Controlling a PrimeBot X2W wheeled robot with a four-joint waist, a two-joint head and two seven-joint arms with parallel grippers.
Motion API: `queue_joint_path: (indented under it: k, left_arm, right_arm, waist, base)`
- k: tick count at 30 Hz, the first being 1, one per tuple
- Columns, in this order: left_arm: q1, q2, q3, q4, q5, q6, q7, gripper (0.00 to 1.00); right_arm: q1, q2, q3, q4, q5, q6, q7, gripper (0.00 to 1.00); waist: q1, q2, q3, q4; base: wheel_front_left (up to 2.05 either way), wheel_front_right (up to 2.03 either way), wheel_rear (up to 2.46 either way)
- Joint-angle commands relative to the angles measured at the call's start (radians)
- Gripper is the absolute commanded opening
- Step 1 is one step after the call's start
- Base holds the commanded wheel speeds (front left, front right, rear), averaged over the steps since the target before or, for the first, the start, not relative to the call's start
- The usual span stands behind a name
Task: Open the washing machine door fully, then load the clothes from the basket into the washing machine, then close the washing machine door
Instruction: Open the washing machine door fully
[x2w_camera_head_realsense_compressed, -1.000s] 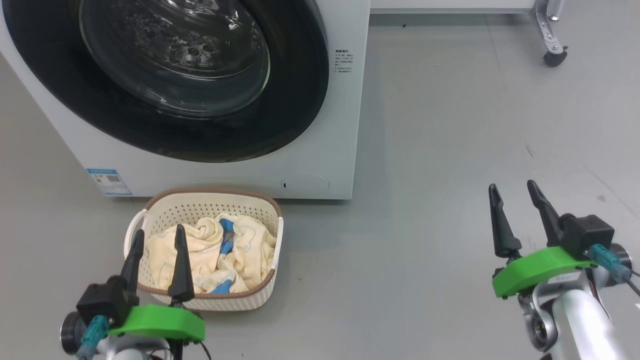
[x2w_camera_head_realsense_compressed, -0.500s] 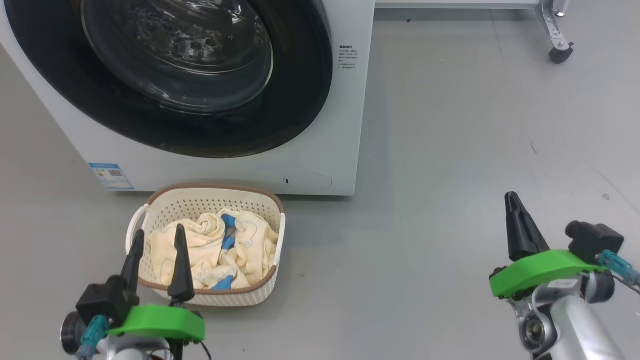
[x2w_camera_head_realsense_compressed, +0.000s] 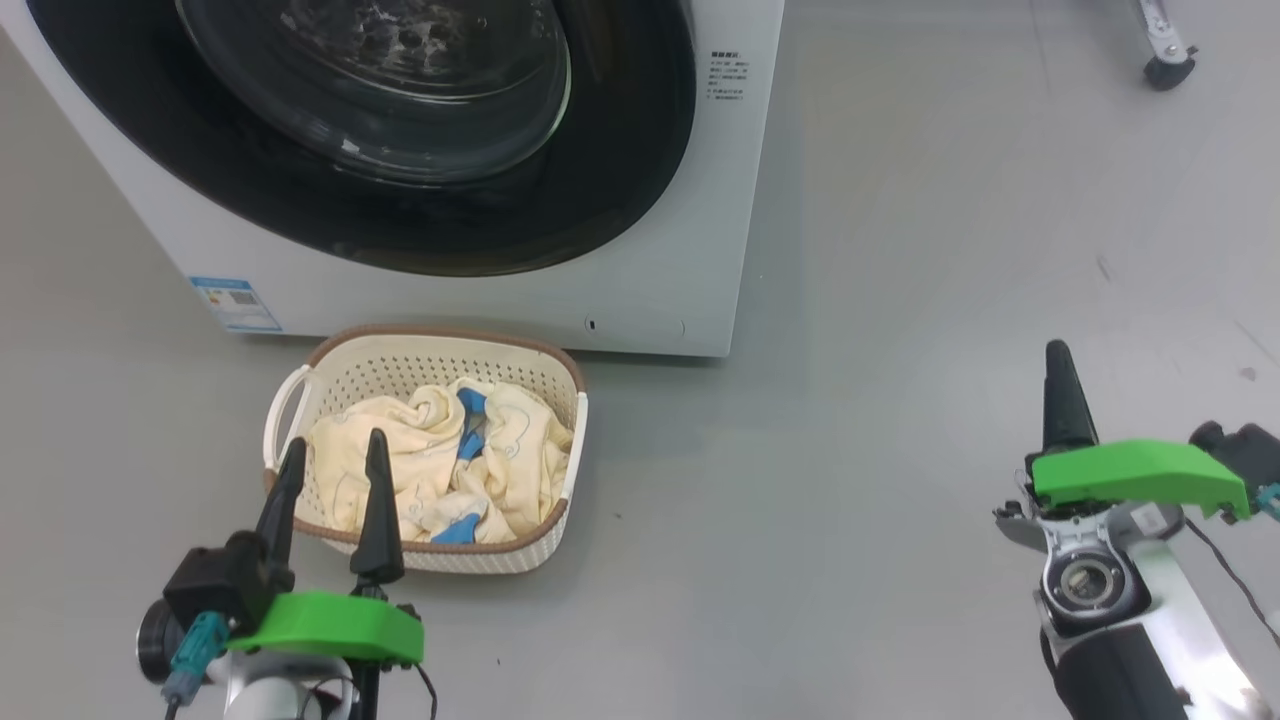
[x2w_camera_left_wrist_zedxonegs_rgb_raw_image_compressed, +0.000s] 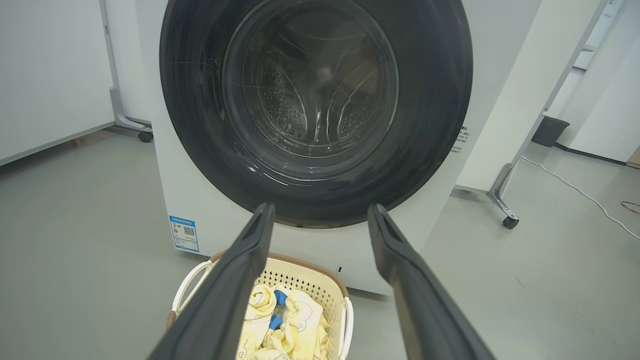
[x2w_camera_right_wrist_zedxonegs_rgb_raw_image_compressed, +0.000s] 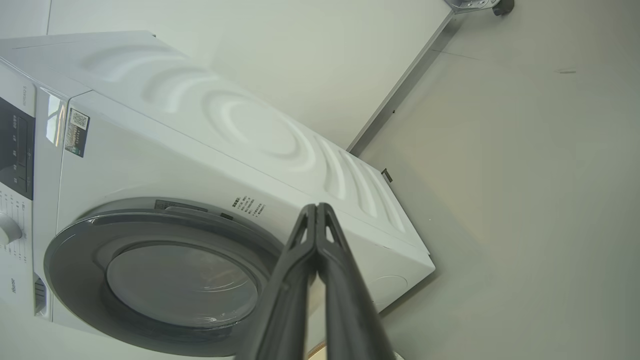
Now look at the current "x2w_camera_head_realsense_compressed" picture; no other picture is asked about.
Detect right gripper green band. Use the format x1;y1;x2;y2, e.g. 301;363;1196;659
995;340;1253;549

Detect white front-load washing machine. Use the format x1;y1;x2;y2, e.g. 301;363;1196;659
0;0;786;358

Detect white rolling partition board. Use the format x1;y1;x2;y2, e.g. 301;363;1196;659
1135;0;1199;92

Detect blue energy label sticker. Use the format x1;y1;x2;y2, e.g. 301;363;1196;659
189;276;284;334

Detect black round washer door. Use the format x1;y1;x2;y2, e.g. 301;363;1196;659
25;0;698;278

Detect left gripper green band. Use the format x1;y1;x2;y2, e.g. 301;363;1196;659
225;428;425;669

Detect cream basket brown rim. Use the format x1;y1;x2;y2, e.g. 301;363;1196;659
262;324;589;575

